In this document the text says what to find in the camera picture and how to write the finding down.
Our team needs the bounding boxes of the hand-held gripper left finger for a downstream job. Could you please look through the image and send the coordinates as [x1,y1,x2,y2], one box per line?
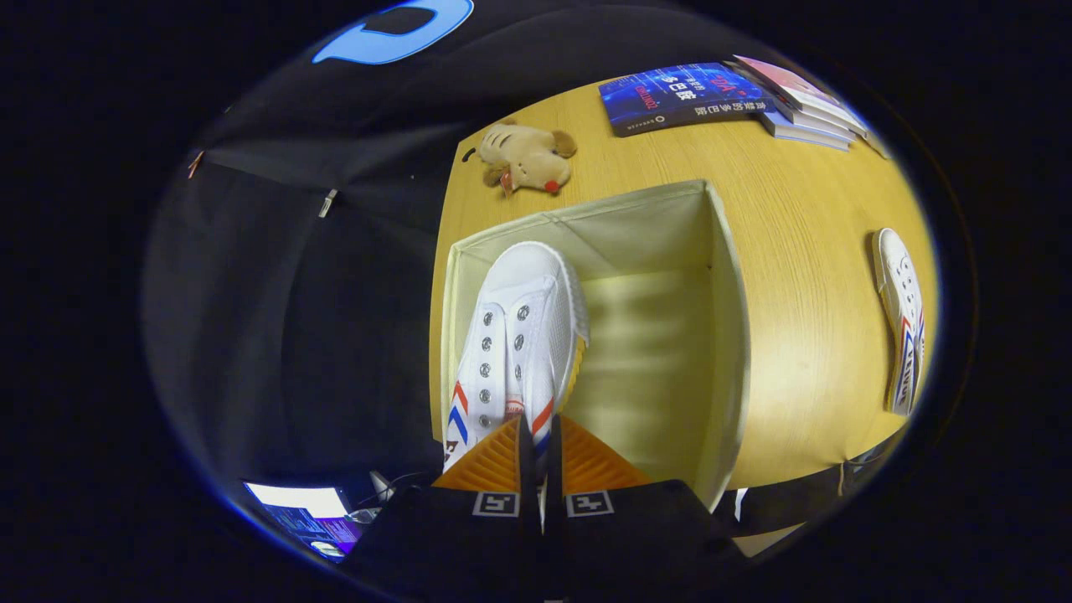
[342,415,545,603]

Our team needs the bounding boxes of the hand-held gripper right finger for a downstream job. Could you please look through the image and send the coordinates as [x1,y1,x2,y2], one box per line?
[543,415,748,603]

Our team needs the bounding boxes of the beige fabric storage box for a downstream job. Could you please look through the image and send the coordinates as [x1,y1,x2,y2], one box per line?
[428,178,753,513]

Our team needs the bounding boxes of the white canvas shoe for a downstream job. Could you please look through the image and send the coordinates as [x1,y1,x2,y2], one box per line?
[870,227,927,418]
[441,241,590,475]

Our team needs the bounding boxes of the computer monitor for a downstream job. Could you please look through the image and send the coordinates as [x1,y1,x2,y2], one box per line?
[242,480,365,563]

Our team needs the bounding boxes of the black backdrop cloth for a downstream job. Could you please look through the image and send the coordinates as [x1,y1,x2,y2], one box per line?
[142,0,755,537]

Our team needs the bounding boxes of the brown plush toy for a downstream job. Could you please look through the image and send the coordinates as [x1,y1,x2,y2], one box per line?
[461,117,580,198]

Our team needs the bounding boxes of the pale blue book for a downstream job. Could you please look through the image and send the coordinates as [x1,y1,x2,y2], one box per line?
[760,111,855,152]

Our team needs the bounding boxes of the blue cover book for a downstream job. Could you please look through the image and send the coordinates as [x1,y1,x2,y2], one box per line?
[598,62,776,138]

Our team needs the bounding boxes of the white book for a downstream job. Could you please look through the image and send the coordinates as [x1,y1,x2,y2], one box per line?
[754,92,863,139]

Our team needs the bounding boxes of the pink cover book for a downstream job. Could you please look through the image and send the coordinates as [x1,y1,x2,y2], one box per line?
[732,54,868,118]

